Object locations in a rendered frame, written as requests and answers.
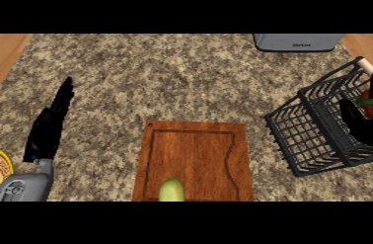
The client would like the black tiered wire basket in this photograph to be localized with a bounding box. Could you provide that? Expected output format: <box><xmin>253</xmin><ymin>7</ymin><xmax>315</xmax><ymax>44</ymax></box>
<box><xmin>264</xmin><ymin>55</ymin><xmax>373</xmax><ymax>178</ymax></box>

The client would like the brown wooden cutting board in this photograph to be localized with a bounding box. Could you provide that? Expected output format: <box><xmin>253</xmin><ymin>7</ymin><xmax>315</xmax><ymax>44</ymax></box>
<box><xmin>131</xmin><ymin>120</ymin><xmax>255</xmax><ymax>203</ymax></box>

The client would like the red vegetable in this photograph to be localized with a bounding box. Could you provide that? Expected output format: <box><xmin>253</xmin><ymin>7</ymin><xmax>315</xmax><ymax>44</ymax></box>
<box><xmin>357</xmin><ymin>88</ymin><xmax>373</xmax><ymax>120</ymax></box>

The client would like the yellow rimmed can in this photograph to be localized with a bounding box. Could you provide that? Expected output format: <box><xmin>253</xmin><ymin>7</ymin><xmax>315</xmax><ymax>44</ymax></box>
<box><xmin>0</xmin><ymin>150</ymin><xmax>16</xmax><ymax>186</ymax></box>

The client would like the grey appliance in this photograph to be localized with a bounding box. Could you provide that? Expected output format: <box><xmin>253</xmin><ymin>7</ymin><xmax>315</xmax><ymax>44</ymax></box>
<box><xmin>250</xmin><ymin>33</ymin><xmax>346</xmax><ymax>53</ymax></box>

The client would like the pale green bell pepper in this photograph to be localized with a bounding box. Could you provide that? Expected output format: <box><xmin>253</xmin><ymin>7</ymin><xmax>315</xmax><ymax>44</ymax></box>
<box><xmin>159</xmin><ymin>176</ymin><xmax>187</xmax><ymax>203</ymax></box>

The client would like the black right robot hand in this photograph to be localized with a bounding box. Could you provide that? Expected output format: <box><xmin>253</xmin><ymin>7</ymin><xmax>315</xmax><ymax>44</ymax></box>
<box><xmin>337</xmin><ymin>98</ymin><xmax>373</xmax><ymax>146</ymax></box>

